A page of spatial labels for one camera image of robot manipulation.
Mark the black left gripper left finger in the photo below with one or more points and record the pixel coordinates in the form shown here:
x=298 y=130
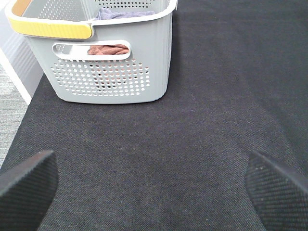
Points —
x=27 y=191

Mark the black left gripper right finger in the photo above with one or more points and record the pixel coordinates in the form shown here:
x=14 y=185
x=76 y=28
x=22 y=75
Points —
x=278 y=192

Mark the black table cloth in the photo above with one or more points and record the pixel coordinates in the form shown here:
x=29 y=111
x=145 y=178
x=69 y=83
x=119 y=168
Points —
x=238 y=82

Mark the grey perforated plastic basket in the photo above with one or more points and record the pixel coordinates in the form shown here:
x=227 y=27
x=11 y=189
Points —
x=141 y=75

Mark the pink towel in basket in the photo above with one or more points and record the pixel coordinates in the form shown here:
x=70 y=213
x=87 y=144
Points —
x=117 y=49

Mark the purple towel in basket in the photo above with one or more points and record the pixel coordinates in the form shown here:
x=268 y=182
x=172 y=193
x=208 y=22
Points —
x=106 y=14

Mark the yellow basket handle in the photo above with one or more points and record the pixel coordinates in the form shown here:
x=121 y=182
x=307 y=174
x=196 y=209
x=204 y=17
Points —
x=49 y=18

